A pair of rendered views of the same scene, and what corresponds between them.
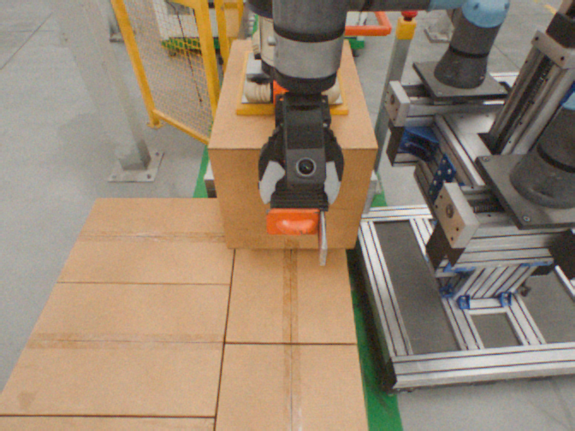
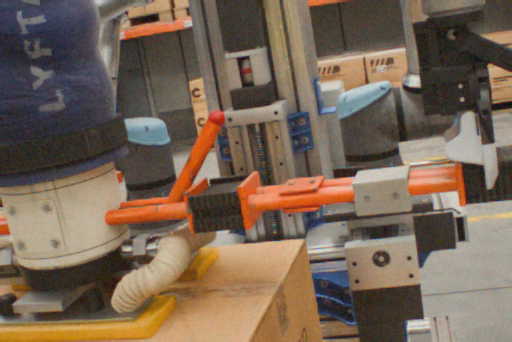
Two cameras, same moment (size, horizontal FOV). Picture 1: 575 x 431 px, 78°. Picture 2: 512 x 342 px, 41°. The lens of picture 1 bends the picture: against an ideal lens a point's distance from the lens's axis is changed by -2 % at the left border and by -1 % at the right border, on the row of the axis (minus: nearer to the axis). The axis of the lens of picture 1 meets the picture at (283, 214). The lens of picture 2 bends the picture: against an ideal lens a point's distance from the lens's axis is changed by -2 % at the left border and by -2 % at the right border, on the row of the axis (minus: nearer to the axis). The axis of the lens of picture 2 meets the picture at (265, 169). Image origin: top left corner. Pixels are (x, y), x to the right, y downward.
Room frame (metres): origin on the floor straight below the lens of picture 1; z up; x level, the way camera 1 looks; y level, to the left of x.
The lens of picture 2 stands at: (0.41, 0.85, 1.44)
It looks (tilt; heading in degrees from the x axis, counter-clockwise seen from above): 12 degrees down; 286
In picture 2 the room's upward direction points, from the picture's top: 10 degrees counter-clockwise
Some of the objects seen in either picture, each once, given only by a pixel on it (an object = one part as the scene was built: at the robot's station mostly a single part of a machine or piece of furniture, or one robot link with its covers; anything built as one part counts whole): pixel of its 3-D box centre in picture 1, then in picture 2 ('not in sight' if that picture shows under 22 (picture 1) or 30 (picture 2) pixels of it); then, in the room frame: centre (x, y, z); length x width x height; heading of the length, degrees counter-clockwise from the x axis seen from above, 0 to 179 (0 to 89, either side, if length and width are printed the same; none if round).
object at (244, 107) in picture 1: (257, 74); (51, 310); (0.97, 0.07, 1.10); 0.34 x 0.10 x 0.05; 0
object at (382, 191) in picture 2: not in sight; (383, 190); (0.50, -0.02, 1.20); 0.07 x 0.07 x 0.04; 0
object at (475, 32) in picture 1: (479, 20); (141, 148); (1.08, -0.55, 1.20); 0.13 x 0.12 x 0.14; 174
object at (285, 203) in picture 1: (292, 203); (490, 175); (0.37, -0.01, 1.21); 0.08 x 0.07 x 0.05; 0
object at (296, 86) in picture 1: (302, 110); (454, 64); (0.40, -0.02, 1.35); 0.09 x 0.08 x 0.12; 0
